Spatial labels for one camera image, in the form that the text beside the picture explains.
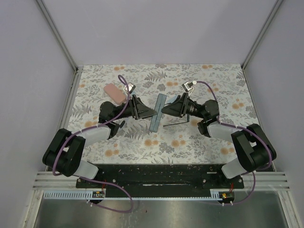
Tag blue cleaning cloth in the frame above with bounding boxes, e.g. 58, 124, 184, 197
165, 95, 178, 105

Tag white cable duct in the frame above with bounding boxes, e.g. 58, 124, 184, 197
43, 190, 105, 200
209, 189, 231, 200

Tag floral table mat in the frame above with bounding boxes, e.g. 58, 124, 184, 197
67, 64, 258, 164

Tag blue-grey glasses case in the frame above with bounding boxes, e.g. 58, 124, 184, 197
149, 94, 167, 133

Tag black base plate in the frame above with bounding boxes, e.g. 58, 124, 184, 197
76, 163, 245, 198

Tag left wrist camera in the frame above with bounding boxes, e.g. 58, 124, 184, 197
123, 83, 136, 95

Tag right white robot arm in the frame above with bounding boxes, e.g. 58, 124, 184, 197
161, 93, 276, 188

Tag left white cable duct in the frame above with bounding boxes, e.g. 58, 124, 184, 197
43, 190, 105, 200

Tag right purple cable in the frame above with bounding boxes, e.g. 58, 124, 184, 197
193, 80, 273, 207

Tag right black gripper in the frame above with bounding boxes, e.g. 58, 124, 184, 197
159, 92, 206, 119

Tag black sunglasses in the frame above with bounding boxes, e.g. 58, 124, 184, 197
163, 114, 190, 127

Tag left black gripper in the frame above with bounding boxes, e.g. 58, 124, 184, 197
112, 95, 159, 121

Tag pink glasses case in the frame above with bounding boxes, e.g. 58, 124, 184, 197
104, 83, 126, 105

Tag right white cable duct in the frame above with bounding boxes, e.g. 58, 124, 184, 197
209, 189, 231, 200

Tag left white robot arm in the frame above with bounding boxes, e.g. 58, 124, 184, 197
42, 95, 157, 188

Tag blue cloth by pink case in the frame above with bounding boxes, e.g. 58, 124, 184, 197
128, 85, 136, 95

